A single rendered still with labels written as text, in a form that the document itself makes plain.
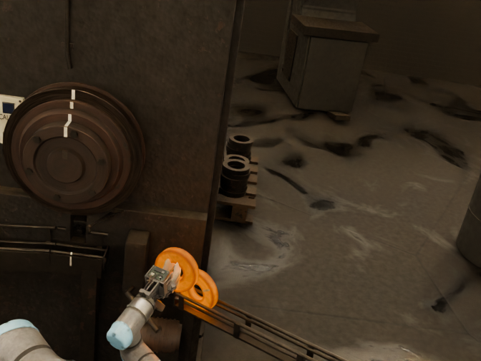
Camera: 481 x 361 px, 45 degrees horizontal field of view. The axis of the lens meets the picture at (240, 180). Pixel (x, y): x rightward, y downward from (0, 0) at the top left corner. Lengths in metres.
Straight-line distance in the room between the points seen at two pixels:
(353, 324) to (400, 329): 0.26
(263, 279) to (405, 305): 0.83
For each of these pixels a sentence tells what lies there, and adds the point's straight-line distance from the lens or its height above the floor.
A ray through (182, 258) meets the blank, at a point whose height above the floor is 0.89.
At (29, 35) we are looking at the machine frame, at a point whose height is 1.46.
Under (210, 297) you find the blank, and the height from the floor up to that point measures 0.72.
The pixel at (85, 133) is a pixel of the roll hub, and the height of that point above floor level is 1.24.
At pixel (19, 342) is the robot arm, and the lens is 1.60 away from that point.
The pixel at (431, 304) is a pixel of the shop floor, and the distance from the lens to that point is 3.66.
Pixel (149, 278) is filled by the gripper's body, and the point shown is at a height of 0.88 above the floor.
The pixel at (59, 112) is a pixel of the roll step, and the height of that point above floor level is 1.28.
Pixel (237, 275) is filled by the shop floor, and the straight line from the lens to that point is 3.44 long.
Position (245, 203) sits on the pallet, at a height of 0.14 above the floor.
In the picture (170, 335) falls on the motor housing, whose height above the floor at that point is 0.51.
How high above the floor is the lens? 2.01
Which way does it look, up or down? 27 degrees down
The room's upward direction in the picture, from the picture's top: 9 degrees clockwise
